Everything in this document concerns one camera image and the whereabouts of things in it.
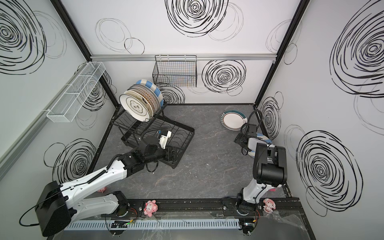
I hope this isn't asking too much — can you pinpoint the blue striped plate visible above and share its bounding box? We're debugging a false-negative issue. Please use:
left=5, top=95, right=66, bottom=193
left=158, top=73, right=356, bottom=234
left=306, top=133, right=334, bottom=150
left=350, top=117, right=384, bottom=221
left=136, top=79, right=164, bottom=107
left=247, top=132, right=274, bottom=159

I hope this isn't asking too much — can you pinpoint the white plate green rim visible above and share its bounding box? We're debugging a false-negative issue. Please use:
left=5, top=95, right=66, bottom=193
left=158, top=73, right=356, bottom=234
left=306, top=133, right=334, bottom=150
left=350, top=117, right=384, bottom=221
left=221, top=110, right=248, bottom=131

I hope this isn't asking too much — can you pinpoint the black wire dish rack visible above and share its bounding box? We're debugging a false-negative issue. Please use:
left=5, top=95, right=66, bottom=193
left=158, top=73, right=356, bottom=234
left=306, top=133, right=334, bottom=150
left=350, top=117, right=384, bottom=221
left=112, top=102, right=195, bottom=169

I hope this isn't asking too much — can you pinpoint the white plate black rim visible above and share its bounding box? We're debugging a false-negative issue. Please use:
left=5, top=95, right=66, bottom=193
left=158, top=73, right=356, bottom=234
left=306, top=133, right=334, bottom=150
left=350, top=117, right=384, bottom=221
left=120, top=94, right=150, bottom=122

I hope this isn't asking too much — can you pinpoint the blue striped plate front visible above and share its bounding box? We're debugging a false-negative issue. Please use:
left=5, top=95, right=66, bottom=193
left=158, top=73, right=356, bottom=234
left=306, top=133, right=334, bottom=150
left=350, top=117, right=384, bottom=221
left=136, top=79, right=164, bottom=107

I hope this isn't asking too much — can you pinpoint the cream floral plate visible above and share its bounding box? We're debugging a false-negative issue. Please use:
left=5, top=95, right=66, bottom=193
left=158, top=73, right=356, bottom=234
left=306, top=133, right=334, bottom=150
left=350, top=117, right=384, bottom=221
left=124, top=84, right=160, bottom=119

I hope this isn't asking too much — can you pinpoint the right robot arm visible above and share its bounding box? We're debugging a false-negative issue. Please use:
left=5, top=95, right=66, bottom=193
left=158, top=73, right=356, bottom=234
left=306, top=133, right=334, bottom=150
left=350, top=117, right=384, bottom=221
left=235, top=124, right=288, bottom=216

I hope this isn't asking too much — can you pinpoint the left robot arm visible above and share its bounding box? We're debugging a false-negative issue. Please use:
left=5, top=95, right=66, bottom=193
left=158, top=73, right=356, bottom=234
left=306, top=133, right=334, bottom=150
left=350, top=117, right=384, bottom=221
left=32, top=127, right=173, bottom=237

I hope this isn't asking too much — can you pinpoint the pink plush toy left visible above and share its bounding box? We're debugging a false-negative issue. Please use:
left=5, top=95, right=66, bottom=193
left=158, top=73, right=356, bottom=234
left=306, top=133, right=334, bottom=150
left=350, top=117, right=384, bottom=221
left=144, top=200, right=159, bottom=217

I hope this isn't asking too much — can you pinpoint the pink plush toy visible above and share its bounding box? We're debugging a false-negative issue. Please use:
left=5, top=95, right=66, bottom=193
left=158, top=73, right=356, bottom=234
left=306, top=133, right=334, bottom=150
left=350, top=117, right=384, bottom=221
left=144, top=200, right=159, bottom=217
left=263, top=198, right=276, bottom=214

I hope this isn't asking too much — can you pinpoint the small pink toy left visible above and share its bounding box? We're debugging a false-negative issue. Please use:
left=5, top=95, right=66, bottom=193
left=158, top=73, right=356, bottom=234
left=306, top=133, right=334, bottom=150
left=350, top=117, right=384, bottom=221
left=98, top=187, right=107, bottom=193

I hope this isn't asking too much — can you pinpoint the pink plush toy right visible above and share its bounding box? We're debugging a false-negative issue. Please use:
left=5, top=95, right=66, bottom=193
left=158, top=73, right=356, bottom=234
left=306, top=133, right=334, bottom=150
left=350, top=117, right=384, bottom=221
left=263, top=198, right=276, bottom=214

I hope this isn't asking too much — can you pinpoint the white slotted cable duct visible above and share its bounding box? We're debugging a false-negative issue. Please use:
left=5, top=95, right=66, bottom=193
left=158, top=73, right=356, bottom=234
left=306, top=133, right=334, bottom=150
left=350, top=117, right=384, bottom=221
left=65, top=219, right=240, bottom=231

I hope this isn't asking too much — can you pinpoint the black wire wall basket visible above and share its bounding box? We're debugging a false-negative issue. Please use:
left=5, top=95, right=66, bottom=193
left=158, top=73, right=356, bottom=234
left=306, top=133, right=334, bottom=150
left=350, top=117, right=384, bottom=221
left=152, top=60, right=198, bottom=88

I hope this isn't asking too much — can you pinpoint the white mesh wall shelf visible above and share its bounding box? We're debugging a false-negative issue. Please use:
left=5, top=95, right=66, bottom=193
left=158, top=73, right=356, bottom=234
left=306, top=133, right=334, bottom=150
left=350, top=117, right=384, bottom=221
left=47, top=62, right=106, bottom=123

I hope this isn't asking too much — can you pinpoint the aluminium wall rail back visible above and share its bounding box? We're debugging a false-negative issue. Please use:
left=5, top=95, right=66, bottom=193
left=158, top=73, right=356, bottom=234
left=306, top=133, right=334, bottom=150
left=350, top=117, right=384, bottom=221
left=91, top=53, right=277, bottom=62

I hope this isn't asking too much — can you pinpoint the aluminium wall rail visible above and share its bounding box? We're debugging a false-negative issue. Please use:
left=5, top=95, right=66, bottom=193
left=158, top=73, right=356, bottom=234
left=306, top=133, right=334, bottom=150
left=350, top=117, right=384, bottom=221
left=1, top=62, right=89, bottom=181
left=91, top=53, right=277, bottom=62

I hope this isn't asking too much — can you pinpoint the aluminium wall rail left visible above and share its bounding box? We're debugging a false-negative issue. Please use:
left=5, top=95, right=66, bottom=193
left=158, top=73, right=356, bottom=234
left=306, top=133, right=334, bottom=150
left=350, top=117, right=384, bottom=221
left=1, top=62, right=89, bottom=181

